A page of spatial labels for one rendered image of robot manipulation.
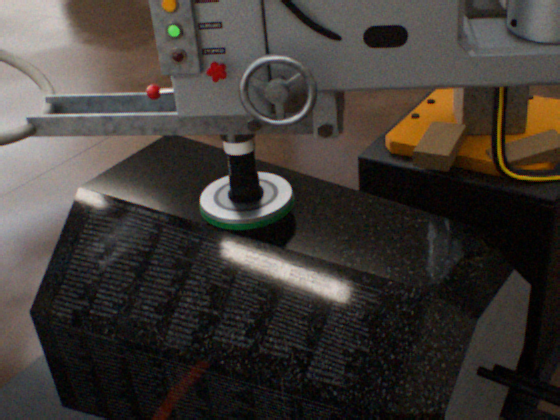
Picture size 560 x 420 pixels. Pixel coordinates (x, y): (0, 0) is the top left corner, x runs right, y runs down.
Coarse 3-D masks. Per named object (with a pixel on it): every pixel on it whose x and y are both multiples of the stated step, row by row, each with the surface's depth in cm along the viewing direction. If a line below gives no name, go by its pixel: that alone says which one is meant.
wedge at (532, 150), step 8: (536, 136) 206; (544, 136) 205; (552, 136) 203; (512, 144) 206; (520, 144) 205; (528, 144) 204; (536, 144) 202; (544, 144) 201; (552, 144) 200; (488, 152) 206; (512, 152) 203; (520, 152) 201; (528, 152) 200; (536, 152) 199; (544, 152) 199; (552, 152) 199; (512, 160) 200; (520, 160) 199; (528, 160) 200; (536, 160) 200; (544, 160) 200; (552, 160) 200
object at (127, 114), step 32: (64, 96) 169; (96, 96) 168; (128, 96) 167; (160, 96) 166; (64, 128) 161; (96, 128) 160; (128, 128) 159; (160, 128) 158; (192, 128) 157; (224, 128) 157; (256, 128) 155; (288, 128) 155; (320, 128) 150
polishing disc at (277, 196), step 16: (272, 176) 178; (208, 192) 174; (224, 192) 174; (272, 192) 172; (288, 192) 171; (208, 208) 168; (224, 208) 168; (240, 208) 167; (256, 208) 166; (272, 208) 166
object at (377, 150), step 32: (384, 160) 218; (384, 192) 223; (416, 192) 216; (448, 192) 210; (480, 192) 204; (512, 192) 198; (544, 192) 195; (480, 224) 210; (512, 224) 203; (544, 224) 197; (512, 256) 208; (544, 256) 202; (544, 288) 208; (544, 320) 218; (544, 352) 232
